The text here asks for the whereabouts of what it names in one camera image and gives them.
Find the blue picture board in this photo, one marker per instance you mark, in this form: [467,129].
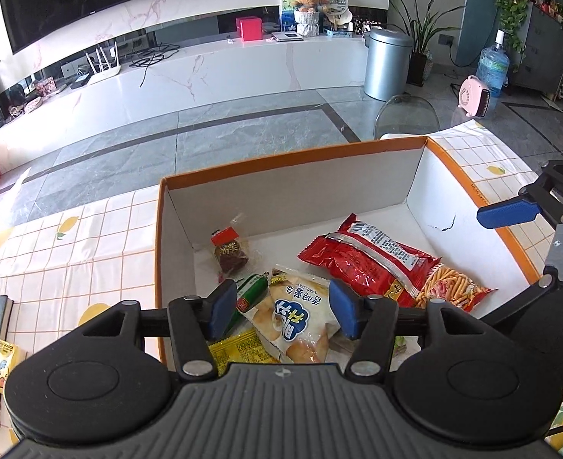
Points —
[288,9]

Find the silver trash can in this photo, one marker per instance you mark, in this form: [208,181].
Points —
[386,64]

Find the dark grey cabinet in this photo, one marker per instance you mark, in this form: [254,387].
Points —
[544,52]

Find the green sausage stick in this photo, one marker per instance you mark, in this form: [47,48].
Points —
[253,291]

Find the white marble television cabinet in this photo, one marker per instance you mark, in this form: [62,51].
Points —
[214,71]

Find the white router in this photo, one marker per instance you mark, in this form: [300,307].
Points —
[102,69]

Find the white flat device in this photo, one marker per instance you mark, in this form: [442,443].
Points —
[286,36]

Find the pink box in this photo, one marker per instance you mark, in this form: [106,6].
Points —
[249,27]

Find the tall long-leaf potted plant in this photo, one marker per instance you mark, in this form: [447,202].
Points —
[420,33]

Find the blue patterned box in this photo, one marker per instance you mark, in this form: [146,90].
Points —
[339,32]

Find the orange cardboard box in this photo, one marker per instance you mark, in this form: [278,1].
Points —
[286,201]

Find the teddy bear in basket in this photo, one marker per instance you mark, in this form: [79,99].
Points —
[306,9]

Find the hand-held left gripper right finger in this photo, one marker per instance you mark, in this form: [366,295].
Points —
[343,308]

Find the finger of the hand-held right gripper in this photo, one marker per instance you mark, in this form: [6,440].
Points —
[525,303]
[506,213]

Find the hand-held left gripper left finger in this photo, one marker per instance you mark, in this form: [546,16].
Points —
[221,308]

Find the small patterned box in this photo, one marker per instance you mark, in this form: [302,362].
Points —
[47,87]

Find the clear brown candy packet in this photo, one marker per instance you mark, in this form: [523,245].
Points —
[229,253]

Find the yellow tissue packet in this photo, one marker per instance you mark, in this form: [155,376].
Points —
[4,368]

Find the round hand fan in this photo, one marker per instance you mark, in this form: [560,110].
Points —
[334,2]

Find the clear plastic chair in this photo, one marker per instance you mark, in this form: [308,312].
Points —
[406,114]

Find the pink heater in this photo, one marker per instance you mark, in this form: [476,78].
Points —
[475,98]

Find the red shrimp stick packet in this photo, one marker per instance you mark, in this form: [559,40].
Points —
[372,258]

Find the white yellow potato chip packet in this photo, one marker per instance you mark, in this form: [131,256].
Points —
[300,325]

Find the yellow snack packet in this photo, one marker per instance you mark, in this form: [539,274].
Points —
[243,351]

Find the blue water bottle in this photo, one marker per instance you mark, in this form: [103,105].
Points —
[494,69]

